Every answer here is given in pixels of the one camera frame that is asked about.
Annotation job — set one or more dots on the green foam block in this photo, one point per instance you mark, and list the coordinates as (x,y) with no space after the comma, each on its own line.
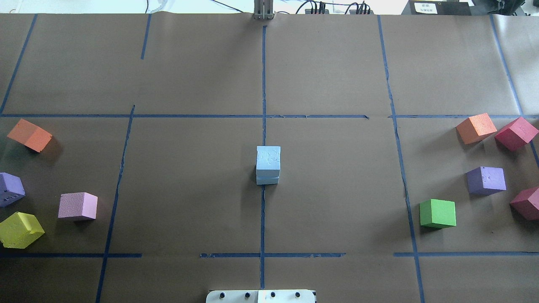
(438,214)

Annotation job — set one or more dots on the light pink foam block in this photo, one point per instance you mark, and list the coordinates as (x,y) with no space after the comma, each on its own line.
(78,206)

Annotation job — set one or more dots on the far orange foam block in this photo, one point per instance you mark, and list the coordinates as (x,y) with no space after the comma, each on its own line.
(476,128)

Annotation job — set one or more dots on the orange foam block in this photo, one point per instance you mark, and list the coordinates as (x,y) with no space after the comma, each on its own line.
(30,135)
(476,128)

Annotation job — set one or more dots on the black box with label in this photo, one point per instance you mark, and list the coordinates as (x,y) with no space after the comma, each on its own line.
(437,7)

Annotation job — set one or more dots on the far purple foam block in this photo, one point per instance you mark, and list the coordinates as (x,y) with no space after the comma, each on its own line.
(486,180)

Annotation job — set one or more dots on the purple foam block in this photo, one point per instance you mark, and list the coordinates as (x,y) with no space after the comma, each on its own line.
(11,189)
(486,180)

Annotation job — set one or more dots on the near orange foam block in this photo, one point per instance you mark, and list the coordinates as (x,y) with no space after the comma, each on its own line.
(30,135)

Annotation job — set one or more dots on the crimson foam block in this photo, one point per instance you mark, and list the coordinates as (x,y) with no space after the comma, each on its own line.
(526,203)
(516,134)

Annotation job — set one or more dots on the near purple foam block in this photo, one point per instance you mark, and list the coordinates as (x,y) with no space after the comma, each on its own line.
(11,189)

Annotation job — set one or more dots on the far crimson foam block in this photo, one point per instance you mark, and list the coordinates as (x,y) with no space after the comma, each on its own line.
(526,203)

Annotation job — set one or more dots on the yellow foam block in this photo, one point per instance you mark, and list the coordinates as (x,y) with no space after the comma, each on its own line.
(20,230)

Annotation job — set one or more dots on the aluminium frame post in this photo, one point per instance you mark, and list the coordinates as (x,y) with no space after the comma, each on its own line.
(263,9)

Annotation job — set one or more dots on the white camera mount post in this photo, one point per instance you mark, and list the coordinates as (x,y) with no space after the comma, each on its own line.
(262,296)

